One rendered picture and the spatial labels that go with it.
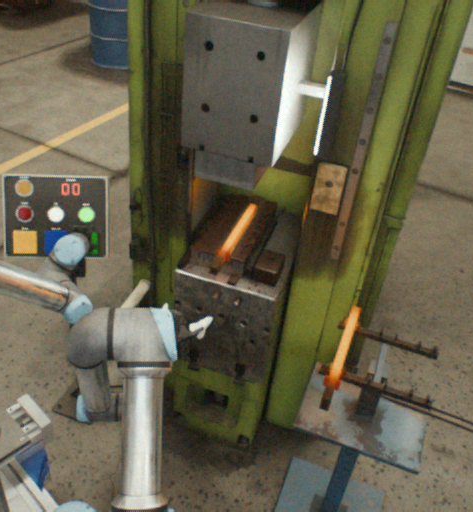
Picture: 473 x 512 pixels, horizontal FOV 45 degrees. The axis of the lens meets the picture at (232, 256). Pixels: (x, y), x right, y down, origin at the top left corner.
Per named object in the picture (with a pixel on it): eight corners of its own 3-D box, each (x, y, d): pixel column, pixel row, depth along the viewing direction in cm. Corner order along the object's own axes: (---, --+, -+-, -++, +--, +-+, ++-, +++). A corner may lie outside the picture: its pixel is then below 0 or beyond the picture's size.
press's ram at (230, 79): (299, 174, 169) (323, 36, 145) (180, 145, 178) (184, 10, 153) (327, 122, 202) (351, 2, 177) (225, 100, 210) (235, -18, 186)
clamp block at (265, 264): (275, 287, 197) (277, 273, 193) (251, 281, 199) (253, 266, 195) (284, 268, 206) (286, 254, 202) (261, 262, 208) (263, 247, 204)
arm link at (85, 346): (50, 343, 116) (77, 433, 154) (105, 343, 117) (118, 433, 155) (58, 296, 123) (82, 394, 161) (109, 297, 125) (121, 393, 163)
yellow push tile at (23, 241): (36, 253, 191) (36, 230, 189) (13, 253, 190) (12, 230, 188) (38, 252, 193) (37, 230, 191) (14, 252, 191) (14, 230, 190)
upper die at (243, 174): (252, 191, 178) (256, 164, 172) (193, 176, 182) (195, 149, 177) (287, 139, 210) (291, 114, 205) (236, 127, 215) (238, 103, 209)
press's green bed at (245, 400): (248, 456, 247) (261, 385, 219) (170, 427, 255) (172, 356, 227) (282, 367, 290) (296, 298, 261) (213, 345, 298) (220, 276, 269)
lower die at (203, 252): (242, 278, 199) (244, 259, 194) (189, 263, 204) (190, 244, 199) (274, 218, 232) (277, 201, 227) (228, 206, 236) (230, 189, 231)
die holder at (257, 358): (261, 386, 219) (276, 300, 192) (171, 356, 227) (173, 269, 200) (296, 298, 262) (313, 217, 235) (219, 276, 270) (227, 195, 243)
